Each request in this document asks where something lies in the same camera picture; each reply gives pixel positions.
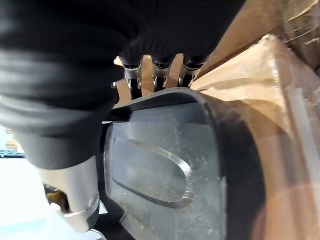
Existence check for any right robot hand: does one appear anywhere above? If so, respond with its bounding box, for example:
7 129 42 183
0 0 247 233

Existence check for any black sole-shaped part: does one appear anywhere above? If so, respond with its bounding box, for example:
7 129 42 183
96 86 266 240

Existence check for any clear plastic box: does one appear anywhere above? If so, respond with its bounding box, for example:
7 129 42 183
253 0 320 240

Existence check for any brown cardboard piece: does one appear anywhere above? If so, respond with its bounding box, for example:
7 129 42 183
113 0 320 240

